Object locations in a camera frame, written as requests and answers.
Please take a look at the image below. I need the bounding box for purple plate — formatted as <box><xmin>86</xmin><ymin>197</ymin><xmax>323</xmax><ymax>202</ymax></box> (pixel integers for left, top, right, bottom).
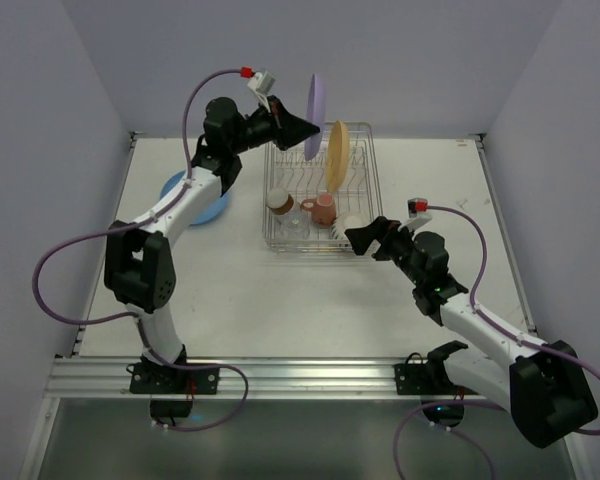
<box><xmin>304</xmin><ymin>73</ymin><xmax>326</xmax><ymax>162</ymax></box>

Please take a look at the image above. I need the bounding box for yellow plate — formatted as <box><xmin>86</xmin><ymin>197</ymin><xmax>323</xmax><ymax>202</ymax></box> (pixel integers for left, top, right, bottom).
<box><xmin>325</xmin><ymin>120</ymin><xmax>350</xmax><ymax>194</ymax></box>

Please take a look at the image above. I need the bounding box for white brown mug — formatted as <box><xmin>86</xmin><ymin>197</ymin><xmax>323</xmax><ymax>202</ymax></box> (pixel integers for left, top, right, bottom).
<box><xmin>265</xmin><ymin>187</ymin><xmax>299</xmax><ymax>216</ymax></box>

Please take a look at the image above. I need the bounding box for blue plate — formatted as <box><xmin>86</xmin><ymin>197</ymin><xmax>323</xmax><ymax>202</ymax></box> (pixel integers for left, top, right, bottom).
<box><xmin>159</xmin><ymin>170</ymin><xmax>231</xmax><ymax>226</ymax></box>

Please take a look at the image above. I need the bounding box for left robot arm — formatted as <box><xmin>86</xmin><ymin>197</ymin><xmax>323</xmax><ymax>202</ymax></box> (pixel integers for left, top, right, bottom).
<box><xmin>104</xmin><ymin>96</ymin><xmax>320</xmax><ymax>366</ymax></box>

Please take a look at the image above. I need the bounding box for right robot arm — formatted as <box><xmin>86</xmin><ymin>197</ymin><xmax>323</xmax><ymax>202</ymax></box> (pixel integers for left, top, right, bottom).
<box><xmin>345</xmin><ymin>216</ymin><xmax>598</xmax><ymax>448</ymax></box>

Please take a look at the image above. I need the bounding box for white blue striped bowl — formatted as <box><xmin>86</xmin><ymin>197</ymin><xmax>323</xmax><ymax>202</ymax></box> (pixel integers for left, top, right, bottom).
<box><xmin>331</xmin><ymin>212</ymin><xmax>369</xmax><ymax>242</ymax></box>

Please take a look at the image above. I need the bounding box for pink dotted mug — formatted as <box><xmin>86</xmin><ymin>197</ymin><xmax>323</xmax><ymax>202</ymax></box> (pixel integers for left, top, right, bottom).
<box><xmin>300</xmin><ymin>192</ymin><xmax>337</xmax><ymax>228</ymax></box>

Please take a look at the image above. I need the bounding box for clear glass cup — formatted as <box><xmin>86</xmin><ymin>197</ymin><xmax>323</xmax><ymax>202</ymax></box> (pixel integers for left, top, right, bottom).
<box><xmin>280</xmin><ymin>210</ymin><xmax>310</xmax><ymax>240</ymax></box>

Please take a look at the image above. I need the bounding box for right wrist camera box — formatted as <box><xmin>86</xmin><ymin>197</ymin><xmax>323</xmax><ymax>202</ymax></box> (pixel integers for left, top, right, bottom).
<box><xmin>399</xmin><ymin>198</ymin><xmax>432</xmax><ymax>232</ymax></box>

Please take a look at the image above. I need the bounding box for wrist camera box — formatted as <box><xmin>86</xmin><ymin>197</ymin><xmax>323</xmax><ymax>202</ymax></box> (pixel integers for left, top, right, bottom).
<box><xmin>247</xmin><ymin>70</ymin><xmax>276</xmax><ymax>111</ymax></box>
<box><xmin>399</xmin><ymin>198</ymin><xmax>432</xmax><ymax>232</ymax></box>

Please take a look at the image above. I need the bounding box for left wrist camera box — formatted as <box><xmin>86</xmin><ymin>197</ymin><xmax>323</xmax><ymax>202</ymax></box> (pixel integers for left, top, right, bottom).
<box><xmin>247</xmin><ymin>70</ymin><xmax>276</xmax><ymax>111</ymax></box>

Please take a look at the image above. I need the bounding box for wire dish rack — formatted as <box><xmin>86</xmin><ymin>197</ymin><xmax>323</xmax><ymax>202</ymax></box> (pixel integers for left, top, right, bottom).
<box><xmin>263</xmin><ymin>121</ymin><xmax>383</xmax><ymax>253</ymax></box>

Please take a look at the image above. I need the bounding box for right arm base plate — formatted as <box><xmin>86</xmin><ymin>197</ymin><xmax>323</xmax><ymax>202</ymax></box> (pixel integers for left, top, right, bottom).
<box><xmin>393</xmin><ymin>340</ymin><xmax>468</xmax><ymax>428</ymax></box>

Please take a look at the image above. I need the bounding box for aluminium mounting rail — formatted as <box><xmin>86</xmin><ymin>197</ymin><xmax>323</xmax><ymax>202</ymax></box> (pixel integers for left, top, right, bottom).
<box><xmin>43</xmin><ymin>355</ymin><xmax>572</xmax><ymax>401</ymax></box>

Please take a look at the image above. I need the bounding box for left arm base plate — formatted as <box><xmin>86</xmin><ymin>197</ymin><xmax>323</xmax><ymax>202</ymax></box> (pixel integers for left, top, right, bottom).
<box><xmin>126</xmin><ymin>357</ymin><xmax>220</xmax><ymax>425</ymax></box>

